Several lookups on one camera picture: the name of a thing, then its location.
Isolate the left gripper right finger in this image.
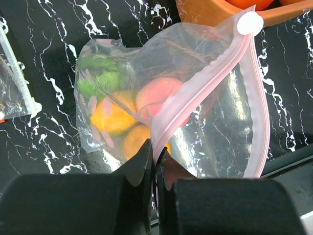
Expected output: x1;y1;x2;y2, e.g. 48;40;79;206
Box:
154;150;306;235

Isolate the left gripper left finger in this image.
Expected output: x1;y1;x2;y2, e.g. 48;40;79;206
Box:
0;140;153;235

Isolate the yellow orange mango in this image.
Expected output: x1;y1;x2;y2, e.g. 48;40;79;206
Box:
121;123;171;160

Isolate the yellow green mango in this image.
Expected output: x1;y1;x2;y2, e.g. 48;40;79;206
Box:
90;91;137;136

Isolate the pink peach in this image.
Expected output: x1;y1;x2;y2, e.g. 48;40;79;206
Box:
135;76;183;121

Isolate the pink dotted zip bag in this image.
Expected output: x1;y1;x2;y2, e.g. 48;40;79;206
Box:
74;6;270;178

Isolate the green striped ball fruit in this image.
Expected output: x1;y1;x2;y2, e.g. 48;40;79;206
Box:
76;54;127;99

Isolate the yellow dotted zip bag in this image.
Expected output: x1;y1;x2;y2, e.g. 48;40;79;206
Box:
0;17;42;122

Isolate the orange plastic basket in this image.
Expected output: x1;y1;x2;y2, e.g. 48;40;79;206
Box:
176;0;313;27

